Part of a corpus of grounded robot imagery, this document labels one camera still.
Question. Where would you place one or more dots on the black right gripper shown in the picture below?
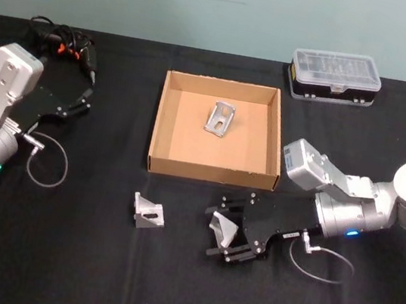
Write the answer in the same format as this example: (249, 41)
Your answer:
(273, 218)

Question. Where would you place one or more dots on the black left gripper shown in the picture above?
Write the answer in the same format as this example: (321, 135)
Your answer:
(40, 104)

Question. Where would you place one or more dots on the silver metal angle bracket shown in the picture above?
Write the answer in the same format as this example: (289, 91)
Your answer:
(218, 121)
(148, 214)
(224, 232)

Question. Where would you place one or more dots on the shallow brown cardboard tray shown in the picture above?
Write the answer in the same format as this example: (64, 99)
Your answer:
(189, 142)

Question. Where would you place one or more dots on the black table cloth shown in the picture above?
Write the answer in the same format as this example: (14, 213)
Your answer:
(94, 265)

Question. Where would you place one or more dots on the clear plastic case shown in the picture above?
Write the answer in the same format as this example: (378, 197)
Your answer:
(332, 77)

